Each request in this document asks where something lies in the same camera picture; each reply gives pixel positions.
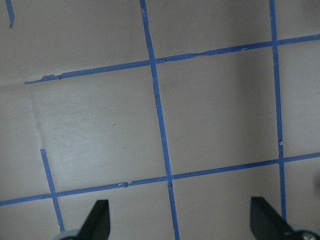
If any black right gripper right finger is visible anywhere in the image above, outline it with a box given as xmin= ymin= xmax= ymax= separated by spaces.
xmin=249 ymin=196 xmax=300 ymax=240

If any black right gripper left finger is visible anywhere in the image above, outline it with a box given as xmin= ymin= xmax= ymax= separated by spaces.
xmin=77 ymin=199 xmax=111 ymax=240

